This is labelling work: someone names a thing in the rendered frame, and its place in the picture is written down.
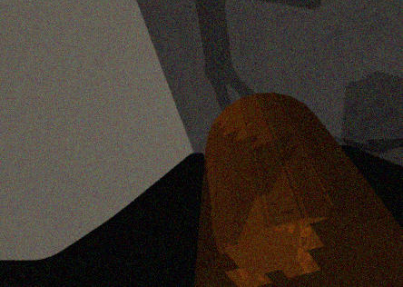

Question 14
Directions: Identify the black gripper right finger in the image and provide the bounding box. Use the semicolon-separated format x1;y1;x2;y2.
340;145;403;230

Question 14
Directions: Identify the orange cylinder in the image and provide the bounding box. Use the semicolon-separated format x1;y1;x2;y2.
193;92;403;287

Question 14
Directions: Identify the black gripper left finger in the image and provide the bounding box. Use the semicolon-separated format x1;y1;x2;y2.
0;153;205;287

